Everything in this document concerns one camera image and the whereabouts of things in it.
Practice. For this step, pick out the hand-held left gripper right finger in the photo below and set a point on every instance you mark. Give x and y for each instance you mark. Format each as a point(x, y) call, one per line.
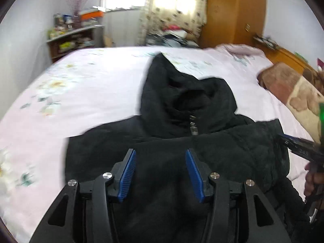
point(195, 174)

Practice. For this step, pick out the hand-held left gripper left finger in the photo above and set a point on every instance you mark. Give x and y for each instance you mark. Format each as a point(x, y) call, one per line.
point(127, 174)

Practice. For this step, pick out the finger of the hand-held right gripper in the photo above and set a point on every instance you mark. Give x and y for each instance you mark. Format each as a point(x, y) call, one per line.
point(298, 146)

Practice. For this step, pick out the black hooded jacket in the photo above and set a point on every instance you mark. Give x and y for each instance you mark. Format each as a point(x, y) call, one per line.
point(177, 106)

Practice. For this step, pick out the pile of clothes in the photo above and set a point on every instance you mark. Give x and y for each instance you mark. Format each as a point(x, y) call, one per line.
point(174, 36)

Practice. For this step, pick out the person's right hand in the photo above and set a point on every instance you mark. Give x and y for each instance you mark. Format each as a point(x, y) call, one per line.
point(309, 182)

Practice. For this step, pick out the brown bear print pillow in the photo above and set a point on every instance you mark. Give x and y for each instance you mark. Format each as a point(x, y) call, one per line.
point(291, 91)

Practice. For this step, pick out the brown teddy bear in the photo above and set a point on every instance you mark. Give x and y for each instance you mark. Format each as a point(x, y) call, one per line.
point(316, 78)

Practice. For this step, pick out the wooden headboard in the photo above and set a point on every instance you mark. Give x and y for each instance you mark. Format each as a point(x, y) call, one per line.
point(286, 54)

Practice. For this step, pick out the pink floral bed sheet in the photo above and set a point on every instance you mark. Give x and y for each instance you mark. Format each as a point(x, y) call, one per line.
point(88, 93)

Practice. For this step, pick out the small wooden rack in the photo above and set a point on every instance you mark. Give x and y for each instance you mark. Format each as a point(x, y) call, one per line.
point(265, 40)

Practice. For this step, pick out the wooden wardrobe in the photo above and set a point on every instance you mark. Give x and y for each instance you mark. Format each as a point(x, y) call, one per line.
point(227, 17)

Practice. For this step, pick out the white cabinet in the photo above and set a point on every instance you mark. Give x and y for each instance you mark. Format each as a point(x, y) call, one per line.
point(121, 27)

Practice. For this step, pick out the wooden shelf unit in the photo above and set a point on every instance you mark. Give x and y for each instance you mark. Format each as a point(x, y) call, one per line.
point(76, 33)

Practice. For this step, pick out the orange lidded storage box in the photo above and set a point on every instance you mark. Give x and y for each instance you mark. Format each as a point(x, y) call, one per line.
point(91, 16)

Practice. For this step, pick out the group of bottles and jars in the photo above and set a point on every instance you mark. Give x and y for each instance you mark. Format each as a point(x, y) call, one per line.
point(62, 22)

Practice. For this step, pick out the heart print curtain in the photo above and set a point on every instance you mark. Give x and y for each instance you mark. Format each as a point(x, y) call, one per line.
point(174, 5)

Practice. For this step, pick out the vase of dried branches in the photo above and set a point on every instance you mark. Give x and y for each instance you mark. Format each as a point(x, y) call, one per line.
point(76, 2)

